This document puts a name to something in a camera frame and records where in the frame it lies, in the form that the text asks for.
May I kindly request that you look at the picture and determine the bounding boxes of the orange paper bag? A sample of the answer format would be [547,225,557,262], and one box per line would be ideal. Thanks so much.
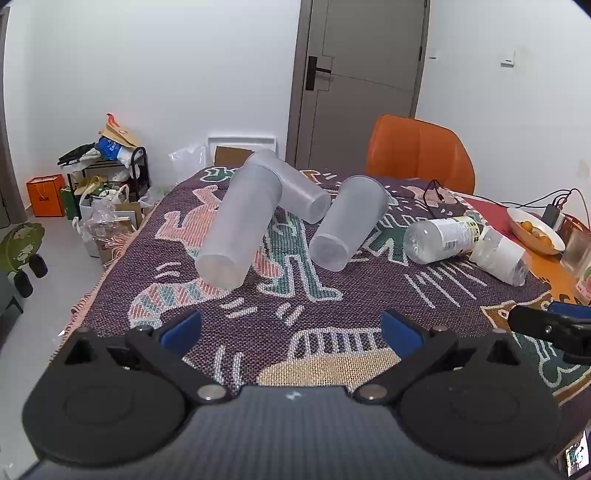
[26,174,66,217]

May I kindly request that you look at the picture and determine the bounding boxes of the grey door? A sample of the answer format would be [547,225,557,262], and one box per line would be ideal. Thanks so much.
[285,0,431,172]

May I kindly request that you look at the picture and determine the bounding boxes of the green plush toy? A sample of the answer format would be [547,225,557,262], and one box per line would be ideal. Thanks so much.
[0,222,49,298]

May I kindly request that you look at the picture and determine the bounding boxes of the clear bottle with yellow-green label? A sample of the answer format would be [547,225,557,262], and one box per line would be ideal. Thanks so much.
[403,215,485,265]

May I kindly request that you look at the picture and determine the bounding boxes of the clear bottle with white label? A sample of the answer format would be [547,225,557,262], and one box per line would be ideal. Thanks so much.
[470,226,532,287]

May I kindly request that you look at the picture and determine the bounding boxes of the white shopping bag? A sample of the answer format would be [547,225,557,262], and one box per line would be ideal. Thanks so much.
[78,184,131,222]

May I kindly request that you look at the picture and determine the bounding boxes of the clear glass container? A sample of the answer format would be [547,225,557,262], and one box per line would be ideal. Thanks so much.
[560,213,591,278]

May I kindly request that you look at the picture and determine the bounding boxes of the clear plastic bag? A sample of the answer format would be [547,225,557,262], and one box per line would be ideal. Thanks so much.
[168,145,207,182]

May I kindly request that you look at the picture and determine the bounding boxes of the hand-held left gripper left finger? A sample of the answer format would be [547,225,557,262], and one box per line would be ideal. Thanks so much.
[50,310,232,407]

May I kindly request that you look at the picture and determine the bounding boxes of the white flat panel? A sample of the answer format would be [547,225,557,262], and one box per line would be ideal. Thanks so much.
[205,132,279,164]

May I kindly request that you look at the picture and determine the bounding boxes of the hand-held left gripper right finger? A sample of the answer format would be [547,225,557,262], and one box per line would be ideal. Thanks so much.
[353,310,533,408]

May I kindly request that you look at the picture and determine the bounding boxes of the black door handle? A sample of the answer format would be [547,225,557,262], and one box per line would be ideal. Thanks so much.
[305,55,333,91]

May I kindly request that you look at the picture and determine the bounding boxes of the dark charger cable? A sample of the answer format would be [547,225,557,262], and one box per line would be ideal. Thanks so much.
[501,186,591,217]

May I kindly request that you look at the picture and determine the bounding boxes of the pink printed packet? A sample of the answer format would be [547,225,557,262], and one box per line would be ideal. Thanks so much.
[574,267,591,306]

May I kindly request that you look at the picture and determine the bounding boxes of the black storage rack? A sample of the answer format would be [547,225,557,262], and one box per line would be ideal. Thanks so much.
[65,147,151,204]

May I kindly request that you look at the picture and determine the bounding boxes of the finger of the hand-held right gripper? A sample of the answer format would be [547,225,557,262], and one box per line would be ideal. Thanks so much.
[508,305,591,365]
[547,301,591,323]

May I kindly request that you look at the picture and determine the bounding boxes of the white bowl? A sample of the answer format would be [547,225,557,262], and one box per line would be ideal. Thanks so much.
[506,207,567,256]

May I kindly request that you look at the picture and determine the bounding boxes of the brown cardboard box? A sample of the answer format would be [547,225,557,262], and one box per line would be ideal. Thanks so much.
[213,145,254,168]

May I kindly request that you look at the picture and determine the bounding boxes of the black cable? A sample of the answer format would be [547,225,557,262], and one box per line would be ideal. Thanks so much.
[421,179,459,219]

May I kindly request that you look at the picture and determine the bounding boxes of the tall translucent plastic cup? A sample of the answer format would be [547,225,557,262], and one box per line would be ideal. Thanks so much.
[195,165,283,291]
[308,175,391,272]
[245,148,332,226]

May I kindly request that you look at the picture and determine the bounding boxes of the orange chair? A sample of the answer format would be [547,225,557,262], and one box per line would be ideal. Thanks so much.
[366,114,476,195]

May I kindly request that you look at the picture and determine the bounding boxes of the printed woven blanket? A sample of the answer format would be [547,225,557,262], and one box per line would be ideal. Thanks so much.
[68,164,591,408]

